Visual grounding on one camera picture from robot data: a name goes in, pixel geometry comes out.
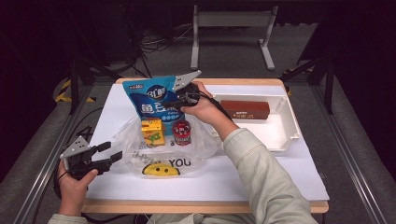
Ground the bundle of floor cables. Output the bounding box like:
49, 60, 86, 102
122, 21, 194, 78

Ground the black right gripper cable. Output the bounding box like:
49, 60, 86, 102
197, 92, 233, 121

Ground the yellow drink carton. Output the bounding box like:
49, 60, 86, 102
140, 118, 167, 148

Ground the aluminium rail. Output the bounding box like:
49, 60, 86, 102
310, 83, 390, 224
11, 83, 95, 224

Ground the red can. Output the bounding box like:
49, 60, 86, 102
171, 119, 192, 147

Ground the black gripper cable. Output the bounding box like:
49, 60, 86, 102
52, 106, 105, 200
197, 92, 233, 121

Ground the blue snack packet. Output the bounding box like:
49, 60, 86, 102
121, 75, 188, 136

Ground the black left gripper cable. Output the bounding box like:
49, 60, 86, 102
52, 106, 105, 200

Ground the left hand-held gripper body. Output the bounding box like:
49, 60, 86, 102
59, 135, 102, 181

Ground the brown rectangular box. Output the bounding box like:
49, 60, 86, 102
219, 99, 271, 120

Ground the person's left hand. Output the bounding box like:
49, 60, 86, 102
57, 161, 99, 206

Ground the person's right hand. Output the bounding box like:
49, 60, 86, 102
179, 80, 233, 133

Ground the white metal stand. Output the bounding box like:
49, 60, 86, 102
190, 4, 279, 72

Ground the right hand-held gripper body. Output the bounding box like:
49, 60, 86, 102
172, 69, 204, 110

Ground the clear smiley-face plastic bag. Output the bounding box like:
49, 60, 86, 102
113, 114, 219, 179

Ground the white plastic bin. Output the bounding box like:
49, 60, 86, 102
209, 92, 303, 153

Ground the black metal stand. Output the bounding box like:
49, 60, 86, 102
66, 55, 123, 116
279, 54, 336, 116

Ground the person's torso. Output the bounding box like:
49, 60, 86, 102
136, 213, 250, 224

